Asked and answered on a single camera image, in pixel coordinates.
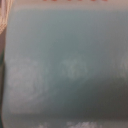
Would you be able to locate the light blue milk carton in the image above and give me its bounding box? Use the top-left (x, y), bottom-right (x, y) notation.
top-left (2, 0), bottom-right (128, 128)

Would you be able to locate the beige woven placemat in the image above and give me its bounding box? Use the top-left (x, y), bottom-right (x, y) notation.
top-left (0, 0), bottom-right (14, 34)

